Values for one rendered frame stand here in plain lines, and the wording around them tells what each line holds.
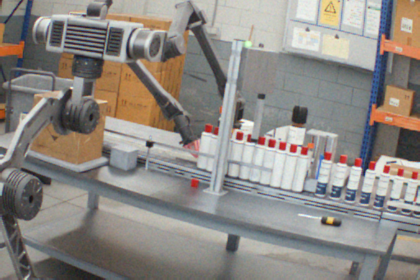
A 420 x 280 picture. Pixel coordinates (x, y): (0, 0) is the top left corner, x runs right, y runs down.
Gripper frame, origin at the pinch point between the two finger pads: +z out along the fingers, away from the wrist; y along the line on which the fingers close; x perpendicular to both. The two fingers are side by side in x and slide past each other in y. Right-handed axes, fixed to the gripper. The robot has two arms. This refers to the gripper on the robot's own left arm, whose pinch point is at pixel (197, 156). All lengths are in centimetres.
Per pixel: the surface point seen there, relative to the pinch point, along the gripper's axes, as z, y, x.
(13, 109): -101, 132, 194
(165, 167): -1.2, -5.9, 14.5
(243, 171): 15.2, -3.1, -18.6
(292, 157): 19.0, -4.1, -42.7
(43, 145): -34, -42, 52
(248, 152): 8.6, -2.8, -24.8
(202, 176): 9.3, -6.0, -0.8
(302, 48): -62, 423, 30
